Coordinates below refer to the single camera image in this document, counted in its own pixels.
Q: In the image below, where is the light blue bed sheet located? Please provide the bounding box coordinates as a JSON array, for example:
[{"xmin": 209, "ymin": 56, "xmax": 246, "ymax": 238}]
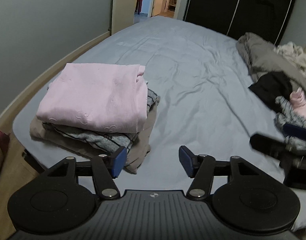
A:
[{"xmin": 12, "ymin": 15, "xmax": 306, "ymax": 231}]

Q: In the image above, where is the grey-brown blanket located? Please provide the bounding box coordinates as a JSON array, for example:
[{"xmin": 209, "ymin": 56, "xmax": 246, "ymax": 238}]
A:
[{"xmin": 236, "ymin": 33, "xmax": 306, "ymax": 96}]

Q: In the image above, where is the grey striped unfolded garment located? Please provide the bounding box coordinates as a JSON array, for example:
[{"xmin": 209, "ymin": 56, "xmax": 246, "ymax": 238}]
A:
[{"xmin": 274, "ymin": 96, "xmax": 306, "ymax": 150}]

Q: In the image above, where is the pink skirt garment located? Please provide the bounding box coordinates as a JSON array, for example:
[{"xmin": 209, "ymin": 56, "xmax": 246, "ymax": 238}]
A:
[{"xmin": 36, "ymin": 63, "xmax": 148, "ymax": 133}]

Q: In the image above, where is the dark wardrobe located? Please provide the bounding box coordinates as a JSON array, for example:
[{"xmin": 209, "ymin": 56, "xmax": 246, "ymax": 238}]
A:
[{"xmin": 184, "ymin": 0, "xmax": 295, "ymax": 45}]

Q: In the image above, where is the cream fluffy garment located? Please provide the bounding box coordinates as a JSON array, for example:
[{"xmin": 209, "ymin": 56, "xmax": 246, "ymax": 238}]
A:
[{"xmin": 273, "ymin": 42, "xmax": 306, "ymax": 77}]

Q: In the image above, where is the white door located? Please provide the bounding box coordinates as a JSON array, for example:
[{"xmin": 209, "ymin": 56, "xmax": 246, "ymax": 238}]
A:
[{"xmin": 111, "ymin": 0, "xmax": 136, "ymax": 35}]

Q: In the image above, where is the pink garment in pile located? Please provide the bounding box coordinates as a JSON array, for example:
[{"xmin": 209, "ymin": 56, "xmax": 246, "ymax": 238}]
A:
[{"xmin": 290, "ymin": 87, "xmax": 306, "ymax": 120}]

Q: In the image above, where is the beige folded garment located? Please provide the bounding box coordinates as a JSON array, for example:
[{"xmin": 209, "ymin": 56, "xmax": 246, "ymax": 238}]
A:
[{"xmin": 29, "ymin": 97, "xmax": 160, "ymax": 175}]

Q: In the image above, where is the black garment in pile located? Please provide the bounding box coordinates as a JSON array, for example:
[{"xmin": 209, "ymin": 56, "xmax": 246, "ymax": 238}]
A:
[{"xmin": 248, "ymin": 72, "xmax": 293, "ymax": 113}]

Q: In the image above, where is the grey striped folded garment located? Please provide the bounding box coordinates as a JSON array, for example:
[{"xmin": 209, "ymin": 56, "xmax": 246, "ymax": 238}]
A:
[{"xmin": 42, "ymin": 87, "xmax": 160, "ymax": 156}]

